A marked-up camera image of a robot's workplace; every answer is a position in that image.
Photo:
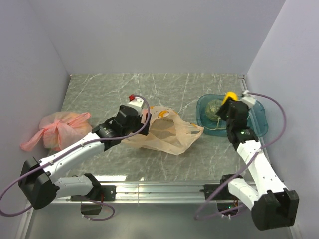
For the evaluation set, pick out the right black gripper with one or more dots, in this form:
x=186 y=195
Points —
x=227 y=113

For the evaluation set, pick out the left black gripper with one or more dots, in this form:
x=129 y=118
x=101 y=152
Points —
x=144 y=123

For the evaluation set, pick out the yellow mango fruit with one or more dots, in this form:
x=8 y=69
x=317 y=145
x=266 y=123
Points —
x=230 y=94

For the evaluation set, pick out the green netted melon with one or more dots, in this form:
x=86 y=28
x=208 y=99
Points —
x=211 y=112

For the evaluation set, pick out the orange plastic bag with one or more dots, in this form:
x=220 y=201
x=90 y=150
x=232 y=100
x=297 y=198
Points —
x=167 y=133

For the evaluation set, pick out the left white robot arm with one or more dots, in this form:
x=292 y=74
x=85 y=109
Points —
x=43 y=180

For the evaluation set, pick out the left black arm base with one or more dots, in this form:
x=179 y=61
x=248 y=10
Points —
x=91 y=203

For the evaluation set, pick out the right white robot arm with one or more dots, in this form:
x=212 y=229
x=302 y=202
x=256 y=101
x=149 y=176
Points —
x=271 y=203

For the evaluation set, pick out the pink plastic bag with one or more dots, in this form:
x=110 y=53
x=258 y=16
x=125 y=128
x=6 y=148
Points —
x=59 y=131

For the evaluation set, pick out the teal plastic tray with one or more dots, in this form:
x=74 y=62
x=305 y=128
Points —
x=256 y=119

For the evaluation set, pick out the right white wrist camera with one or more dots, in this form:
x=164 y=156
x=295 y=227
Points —
x=248 y=99

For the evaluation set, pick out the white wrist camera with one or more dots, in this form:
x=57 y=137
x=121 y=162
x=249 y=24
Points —
x=248 y=99
x=136 y=103

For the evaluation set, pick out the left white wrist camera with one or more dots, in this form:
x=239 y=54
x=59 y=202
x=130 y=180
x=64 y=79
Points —
x=136 y=103

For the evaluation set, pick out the aluminium mounting rail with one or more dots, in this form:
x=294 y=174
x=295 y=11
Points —
x=144 y=192

